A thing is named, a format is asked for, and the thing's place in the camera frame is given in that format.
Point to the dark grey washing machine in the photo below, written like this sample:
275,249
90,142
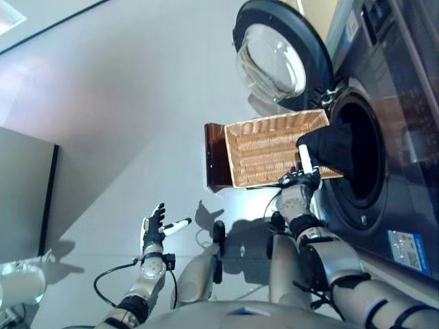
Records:
394,137

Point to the large black garment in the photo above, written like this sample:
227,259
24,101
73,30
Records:
329,147

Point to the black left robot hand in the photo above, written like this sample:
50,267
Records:
152,229

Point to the rectangular wicker laundry basket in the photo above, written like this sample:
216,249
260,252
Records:
260,154

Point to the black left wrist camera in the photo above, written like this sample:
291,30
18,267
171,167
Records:
169,261

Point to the round washing machine door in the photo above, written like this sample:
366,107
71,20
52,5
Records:
267,65

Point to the grey right robot leg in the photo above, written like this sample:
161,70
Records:
284,267

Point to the grey robot torso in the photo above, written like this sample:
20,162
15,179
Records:
240,318

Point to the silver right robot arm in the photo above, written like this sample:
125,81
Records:
336,257

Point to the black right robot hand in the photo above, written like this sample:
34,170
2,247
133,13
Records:
305,178

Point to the grey left robot leg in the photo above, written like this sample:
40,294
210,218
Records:
195,277

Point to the glossy brown wooden table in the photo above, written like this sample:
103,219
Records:
216,161

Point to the grey cabinet with black edge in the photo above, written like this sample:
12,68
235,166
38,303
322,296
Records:
24,188

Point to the grey robot leg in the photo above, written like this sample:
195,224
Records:
195,277
284,267

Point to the energy label sticker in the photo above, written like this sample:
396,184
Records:
408,250

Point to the white framed window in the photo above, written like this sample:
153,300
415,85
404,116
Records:
8,17

